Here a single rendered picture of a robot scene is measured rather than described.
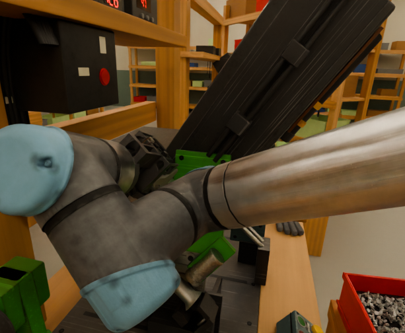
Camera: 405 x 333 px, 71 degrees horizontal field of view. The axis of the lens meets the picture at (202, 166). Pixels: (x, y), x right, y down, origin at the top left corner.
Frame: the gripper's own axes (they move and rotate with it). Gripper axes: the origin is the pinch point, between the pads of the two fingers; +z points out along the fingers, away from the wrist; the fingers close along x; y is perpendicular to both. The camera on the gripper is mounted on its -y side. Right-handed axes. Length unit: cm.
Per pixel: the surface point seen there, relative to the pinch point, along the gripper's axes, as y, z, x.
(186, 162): 6.5, 2.6, -1.9
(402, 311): 18, 25, -62
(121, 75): -94, 854, 552
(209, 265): -3.4, 0.4, -20.0
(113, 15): 16.4, -3.0, 28.5
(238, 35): 260, 805, 330
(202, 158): 9.5, 2.4, -3.5
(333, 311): 4, 32, -56
